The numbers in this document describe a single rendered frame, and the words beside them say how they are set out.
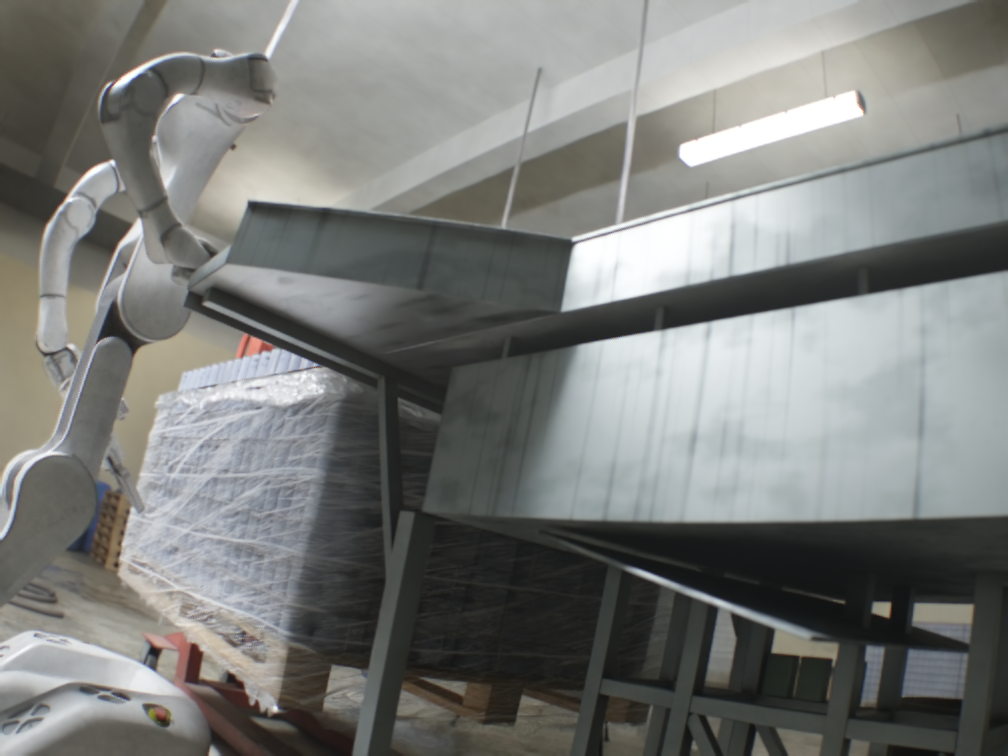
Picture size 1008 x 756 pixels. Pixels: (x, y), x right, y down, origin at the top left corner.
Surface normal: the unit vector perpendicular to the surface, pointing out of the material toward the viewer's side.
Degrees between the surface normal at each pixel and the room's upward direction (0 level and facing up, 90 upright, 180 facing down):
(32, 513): 90
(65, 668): 73
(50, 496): 90
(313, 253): 90
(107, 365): 90
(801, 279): 180
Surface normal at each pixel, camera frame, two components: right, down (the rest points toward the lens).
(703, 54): -0.72, -0.34
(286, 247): -0.04, -0.32
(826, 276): -0.18, 0.93
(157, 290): 0.71, -0.08
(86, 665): 0.76, -0.34
